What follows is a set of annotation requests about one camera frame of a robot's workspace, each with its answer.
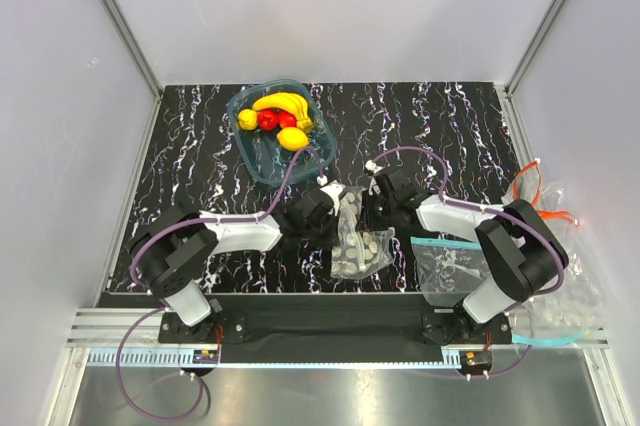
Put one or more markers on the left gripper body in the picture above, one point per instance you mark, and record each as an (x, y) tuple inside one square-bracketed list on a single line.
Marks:
[(322, 234)]

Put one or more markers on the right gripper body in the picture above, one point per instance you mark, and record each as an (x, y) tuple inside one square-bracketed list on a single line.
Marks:
[(378, 215)]

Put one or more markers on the white dotted zip bag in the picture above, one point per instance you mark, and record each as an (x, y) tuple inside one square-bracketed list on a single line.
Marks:
[(359, 251)]

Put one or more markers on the yellow lemon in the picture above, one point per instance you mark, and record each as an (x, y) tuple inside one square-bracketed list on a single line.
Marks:
[(292, 139)]

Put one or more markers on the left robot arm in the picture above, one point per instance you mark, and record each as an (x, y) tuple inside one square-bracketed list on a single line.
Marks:
[(168, 255)]

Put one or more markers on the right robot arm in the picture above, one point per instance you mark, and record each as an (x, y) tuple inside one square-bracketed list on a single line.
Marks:
[(524, 257)]

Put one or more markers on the teal plastic food container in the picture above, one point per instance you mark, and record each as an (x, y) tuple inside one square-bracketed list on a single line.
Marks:
[(265, 160)]

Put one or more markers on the teal zipper clear bag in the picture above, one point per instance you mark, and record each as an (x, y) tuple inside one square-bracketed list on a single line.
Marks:
[(448, 270)]

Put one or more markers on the orange zipper clear bag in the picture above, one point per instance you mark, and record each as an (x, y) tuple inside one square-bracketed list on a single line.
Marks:
[(528, 184)]

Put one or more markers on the red tomato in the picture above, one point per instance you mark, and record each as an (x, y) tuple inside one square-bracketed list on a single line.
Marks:
[(286, 120)]

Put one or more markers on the red pepper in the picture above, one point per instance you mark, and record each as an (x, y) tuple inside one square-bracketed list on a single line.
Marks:
[(268, 119)]

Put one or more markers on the yellow banana bunch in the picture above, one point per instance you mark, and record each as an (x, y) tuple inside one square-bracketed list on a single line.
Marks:
[(290, 102)]

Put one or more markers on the small yellow fruit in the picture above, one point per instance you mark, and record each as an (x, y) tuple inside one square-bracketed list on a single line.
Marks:
[(248, 119)]

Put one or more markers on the pile of clear bags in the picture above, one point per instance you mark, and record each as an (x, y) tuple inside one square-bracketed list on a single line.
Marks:
[(573, 313)]

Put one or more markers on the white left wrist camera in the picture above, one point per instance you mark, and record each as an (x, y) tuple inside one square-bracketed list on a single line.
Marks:
[(333, 189)]

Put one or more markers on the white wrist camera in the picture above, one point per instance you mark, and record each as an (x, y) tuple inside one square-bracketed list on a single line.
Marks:
[(333, 189), (373, 170)]

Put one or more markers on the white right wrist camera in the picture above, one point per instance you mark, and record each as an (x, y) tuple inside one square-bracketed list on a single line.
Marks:
[(373, 170)]

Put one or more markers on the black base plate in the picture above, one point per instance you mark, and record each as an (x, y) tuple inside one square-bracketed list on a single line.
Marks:
[(402, 322)]

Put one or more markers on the slotted cable duct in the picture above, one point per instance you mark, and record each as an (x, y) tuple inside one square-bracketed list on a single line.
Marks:
[(236, 357)]

